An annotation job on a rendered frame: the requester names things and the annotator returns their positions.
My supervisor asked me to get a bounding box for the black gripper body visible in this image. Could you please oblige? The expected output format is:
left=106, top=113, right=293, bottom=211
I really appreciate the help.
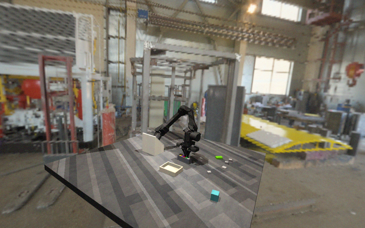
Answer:
left=176, top=138, right=199, bottom=152

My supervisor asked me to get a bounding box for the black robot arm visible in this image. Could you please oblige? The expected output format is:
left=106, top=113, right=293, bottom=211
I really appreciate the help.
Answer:
left=153, top=105, right=201, bottom=145

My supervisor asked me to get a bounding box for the teal cube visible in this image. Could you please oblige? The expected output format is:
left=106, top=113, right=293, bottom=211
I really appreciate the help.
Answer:
left=210, top=190, right=219, bottom=202

